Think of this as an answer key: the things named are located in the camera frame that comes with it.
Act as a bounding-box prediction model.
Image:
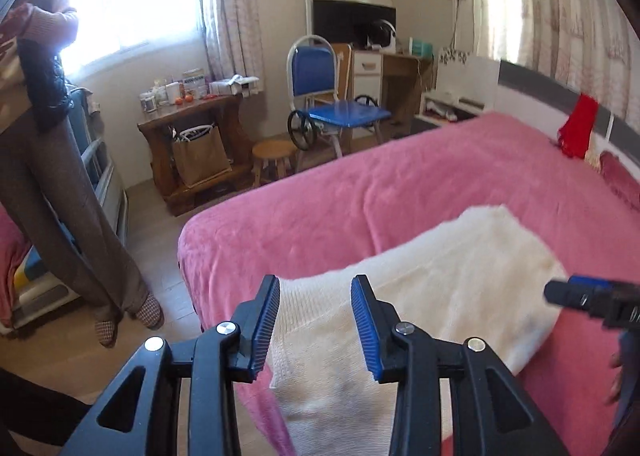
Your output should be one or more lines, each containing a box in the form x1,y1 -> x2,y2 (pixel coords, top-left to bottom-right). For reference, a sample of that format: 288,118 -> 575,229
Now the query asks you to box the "grey white headboard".
492,60 -> 639,168

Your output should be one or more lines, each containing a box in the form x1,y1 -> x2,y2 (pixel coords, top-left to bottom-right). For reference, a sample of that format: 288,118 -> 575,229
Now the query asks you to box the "standing bystander person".
1,0 -> 164,348

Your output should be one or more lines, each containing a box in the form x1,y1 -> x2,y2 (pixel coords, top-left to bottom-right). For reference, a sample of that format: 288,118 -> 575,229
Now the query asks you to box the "red garment on headboard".
556,93 -> 599,160

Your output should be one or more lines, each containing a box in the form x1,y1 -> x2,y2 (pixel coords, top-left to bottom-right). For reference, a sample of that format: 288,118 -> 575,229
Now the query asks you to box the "wooden side table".
138,95 -> 253,215

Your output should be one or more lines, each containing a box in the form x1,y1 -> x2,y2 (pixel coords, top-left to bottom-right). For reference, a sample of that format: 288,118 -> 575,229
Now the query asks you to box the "blue folding chair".
286,34 -> 390,159

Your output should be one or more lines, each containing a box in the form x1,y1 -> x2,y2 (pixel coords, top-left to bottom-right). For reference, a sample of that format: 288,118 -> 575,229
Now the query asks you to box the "brown tote bag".
171,124 -> 231,187

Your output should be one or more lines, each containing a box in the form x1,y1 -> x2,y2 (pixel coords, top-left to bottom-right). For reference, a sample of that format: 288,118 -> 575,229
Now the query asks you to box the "cream plush toy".
584,148 -> 601,173

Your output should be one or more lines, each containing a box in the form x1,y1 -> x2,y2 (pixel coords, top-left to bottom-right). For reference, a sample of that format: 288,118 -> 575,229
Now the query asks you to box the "person right hand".
605,352 -> 623,404

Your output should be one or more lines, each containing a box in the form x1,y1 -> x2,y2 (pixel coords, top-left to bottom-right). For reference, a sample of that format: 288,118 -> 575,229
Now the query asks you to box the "dark pink pillow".
600,151 -> 640,211

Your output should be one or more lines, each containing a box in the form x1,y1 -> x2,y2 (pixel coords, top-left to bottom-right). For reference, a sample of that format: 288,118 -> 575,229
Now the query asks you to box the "wooden desk with drawers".
331,44 -> 434,124

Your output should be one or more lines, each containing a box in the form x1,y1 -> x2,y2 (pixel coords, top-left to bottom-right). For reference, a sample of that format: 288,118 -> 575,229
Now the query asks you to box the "beige knit sweater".
268,206 -> 565,455

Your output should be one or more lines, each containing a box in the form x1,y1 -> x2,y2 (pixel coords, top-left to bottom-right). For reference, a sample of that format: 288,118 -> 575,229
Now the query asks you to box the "black monitor screen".
311,0 -> 397,54

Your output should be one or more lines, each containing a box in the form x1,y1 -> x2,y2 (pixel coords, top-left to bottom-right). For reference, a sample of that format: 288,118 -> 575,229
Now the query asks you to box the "small round wooden stool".
252,139 -> 298,188

